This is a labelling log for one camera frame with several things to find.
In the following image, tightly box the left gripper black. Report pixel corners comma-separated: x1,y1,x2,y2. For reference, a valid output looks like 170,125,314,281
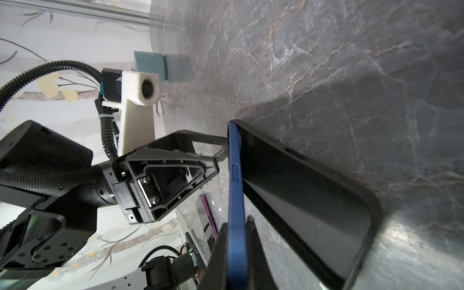
92,129,230,224

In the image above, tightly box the black phone case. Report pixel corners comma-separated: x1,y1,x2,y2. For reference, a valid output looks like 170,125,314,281
231,120,383,290

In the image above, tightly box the black smartphone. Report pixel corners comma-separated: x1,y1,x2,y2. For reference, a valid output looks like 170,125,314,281
227,122,248,290
196,195,219,262

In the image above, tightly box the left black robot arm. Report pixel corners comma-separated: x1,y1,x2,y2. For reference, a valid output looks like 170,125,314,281
1,60,228,290

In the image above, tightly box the teal ceramic cup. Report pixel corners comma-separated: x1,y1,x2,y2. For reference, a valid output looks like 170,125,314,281
134,51,167,82

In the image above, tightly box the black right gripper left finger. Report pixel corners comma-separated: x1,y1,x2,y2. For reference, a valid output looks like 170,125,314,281
197,223,228,290

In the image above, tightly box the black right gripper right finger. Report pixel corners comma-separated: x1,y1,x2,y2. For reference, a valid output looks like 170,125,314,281
246,216,277,290

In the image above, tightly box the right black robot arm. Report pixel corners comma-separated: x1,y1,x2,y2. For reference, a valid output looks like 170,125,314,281
91,216,277,290

